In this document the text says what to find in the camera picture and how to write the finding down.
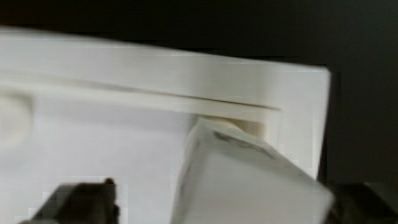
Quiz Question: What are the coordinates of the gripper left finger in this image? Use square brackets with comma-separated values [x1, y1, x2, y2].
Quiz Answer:
[18, 178, 121, 224]

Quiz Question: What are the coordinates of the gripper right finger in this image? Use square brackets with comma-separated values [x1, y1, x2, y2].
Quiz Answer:
[328, 182, 398, 224]

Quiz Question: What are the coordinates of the white square tabletop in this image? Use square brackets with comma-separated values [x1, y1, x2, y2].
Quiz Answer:
[0, 70, 280, 224]

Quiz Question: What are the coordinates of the white right obstacle bar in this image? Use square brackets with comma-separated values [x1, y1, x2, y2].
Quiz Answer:
[0, 26, 331, 175]

